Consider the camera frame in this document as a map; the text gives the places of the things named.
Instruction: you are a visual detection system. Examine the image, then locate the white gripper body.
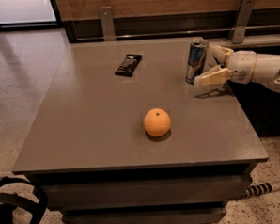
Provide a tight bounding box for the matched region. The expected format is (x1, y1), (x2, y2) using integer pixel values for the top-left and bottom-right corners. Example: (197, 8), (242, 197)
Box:
(225, 50), (257, 84)

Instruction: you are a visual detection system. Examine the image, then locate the black snack bar wrapper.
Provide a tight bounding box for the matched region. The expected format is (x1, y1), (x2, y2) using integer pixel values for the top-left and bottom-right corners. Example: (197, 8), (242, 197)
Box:
(115, 54), (143, 77)

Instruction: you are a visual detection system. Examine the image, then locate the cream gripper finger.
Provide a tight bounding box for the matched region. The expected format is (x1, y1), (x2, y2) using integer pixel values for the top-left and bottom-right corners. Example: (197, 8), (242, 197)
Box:
(194, 64), (232, 87)
(210, 45), (234, 65)

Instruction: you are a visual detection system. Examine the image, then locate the right metal wall bracket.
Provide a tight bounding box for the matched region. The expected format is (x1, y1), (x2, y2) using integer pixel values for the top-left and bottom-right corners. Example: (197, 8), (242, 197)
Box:
(228, 0), (256, 44)

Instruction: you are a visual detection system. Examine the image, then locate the blue silver redbull can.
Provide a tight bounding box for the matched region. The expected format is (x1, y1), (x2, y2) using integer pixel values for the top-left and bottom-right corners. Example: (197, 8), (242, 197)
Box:
(185, 38), (209, 84)

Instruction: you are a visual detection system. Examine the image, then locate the black white power strip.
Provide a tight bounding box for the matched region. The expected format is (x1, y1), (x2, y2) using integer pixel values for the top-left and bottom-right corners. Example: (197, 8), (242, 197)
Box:
(242, 181), (280, 198)

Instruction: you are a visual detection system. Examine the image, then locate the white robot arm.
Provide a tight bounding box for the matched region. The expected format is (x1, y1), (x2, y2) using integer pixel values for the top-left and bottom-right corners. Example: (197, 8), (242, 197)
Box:
(194, 45), (280, 93)

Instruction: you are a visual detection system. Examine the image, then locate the orange fruit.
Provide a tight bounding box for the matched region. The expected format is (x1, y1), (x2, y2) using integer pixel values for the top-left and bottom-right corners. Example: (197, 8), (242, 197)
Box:
(143, 108), (171, 136)

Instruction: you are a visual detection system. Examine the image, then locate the grey drawer cabinet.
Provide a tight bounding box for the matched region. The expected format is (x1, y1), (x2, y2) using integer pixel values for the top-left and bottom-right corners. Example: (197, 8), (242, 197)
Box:
(13, 39), (268, 224)

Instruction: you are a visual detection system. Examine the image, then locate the metal wall bracket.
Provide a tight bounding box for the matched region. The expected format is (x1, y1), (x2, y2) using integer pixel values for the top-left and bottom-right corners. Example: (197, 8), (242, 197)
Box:
(99, 7), (116, 41)
(228, 0), (256, 44)

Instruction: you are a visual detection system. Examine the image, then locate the black chair base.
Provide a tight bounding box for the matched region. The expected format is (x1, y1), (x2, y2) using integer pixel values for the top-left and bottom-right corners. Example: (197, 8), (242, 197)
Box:
(0, 159), (50, 224)

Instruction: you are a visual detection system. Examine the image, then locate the left metal wall bracket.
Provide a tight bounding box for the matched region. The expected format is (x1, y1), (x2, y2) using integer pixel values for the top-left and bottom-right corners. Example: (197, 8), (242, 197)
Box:
(99, 7), (116, 41)

